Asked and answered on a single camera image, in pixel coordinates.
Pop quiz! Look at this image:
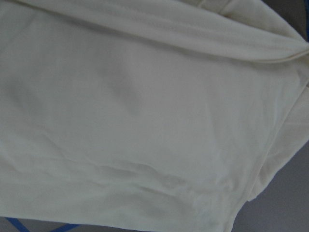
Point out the beige long-sleeve printed shirt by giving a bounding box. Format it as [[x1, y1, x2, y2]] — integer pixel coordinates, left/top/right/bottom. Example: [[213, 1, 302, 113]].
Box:
[[0, 0, 309, 232]]

